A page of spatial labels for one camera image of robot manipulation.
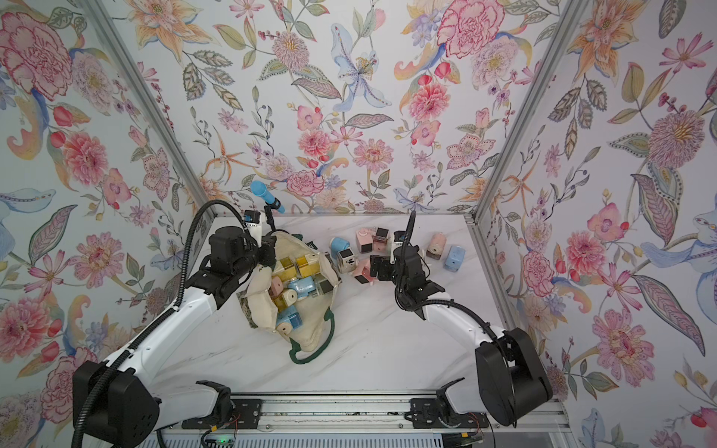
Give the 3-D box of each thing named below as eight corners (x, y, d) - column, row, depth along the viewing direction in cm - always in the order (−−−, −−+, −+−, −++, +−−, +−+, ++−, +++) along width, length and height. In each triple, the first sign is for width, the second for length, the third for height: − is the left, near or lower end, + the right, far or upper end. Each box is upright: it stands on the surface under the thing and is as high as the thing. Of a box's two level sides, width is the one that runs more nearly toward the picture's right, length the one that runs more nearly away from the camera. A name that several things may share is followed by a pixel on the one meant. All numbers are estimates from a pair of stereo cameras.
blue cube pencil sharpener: (442, 270, 106) (447, 259, 100) (446, 254, 111) (451, 243, 105) (457, 275, 105) (462, 264, 99) (460, 259, 109) (466, 247, 104)
